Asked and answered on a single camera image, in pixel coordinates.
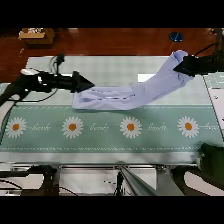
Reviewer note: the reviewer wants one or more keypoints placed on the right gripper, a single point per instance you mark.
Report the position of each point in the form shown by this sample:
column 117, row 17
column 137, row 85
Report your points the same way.
column 193, row 65

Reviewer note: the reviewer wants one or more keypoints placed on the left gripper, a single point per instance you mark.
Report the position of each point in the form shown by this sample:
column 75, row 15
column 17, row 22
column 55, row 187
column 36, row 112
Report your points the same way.
column 62, row 82

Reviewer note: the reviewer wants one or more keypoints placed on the light blue shirt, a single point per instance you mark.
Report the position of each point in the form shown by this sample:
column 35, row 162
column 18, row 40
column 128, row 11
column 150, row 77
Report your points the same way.
column 146, row 91

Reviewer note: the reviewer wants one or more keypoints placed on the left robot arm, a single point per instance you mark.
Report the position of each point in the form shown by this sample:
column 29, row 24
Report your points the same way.
column 30, row 82

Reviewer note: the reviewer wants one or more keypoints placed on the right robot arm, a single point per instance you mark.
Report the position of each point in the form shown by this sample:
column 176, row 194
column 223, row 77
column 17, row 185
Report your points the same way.
column 213, row 64

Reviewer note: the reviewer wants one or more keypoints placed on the blue round object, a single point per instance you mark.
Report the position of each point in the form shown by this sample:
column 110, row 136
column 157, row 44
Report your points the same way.
column 176, row 36

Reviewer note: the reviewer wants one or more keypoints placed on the cardboard box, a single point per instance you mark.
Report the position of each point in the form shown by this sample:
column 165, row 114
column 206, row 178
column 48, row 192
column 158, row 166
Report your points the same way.
column 38, row 36

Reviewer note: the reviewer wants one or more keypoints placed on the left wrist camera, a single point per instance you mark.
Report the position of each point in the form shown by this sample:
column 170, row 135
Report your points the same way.
column 60, row 58

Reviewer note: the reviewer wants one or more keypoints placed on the silver frame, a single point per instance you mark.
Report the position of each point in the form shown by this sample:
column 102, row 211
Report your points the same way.
column 140, row 186

